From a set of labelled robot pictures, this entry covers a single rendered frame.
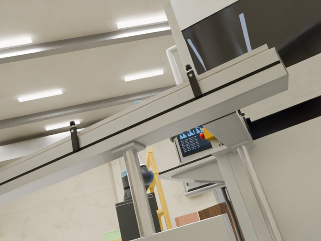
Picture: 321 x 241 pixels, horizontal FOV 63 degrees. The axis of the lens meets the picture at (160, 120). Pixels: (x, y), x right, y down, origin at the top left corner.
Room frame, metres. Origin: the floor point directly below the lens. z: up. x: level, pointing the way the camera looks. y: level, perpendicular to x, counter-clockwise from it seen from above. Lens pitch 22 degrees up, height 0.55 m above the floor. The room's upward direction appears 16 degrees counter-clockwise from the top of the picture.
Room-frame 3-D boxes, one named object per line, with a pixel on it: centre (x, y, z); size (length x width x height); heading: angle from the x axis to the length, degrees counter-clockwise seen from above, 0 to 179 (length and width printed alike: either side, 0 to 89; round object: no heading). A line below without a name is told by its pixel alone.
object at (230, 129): (1.18, -0.30, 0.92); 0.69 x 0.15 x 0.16; 161
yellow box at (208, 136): (1.49, -0.26, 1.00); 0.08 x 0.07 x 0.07; 71
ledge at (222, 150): (1.47, -0.30, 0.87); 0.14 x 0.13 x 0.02; 71
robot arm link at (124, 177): (1.89, 0.32, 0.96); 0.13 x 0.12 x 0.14; 143
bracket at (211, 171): (1.72, -0.13, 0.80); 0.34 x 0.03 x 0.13; 71
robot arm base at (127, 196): (1.88, 0.33, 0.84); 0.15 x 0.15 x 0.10
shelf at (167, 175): (1.95, -0.22, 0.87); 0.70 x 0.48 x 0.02; 161
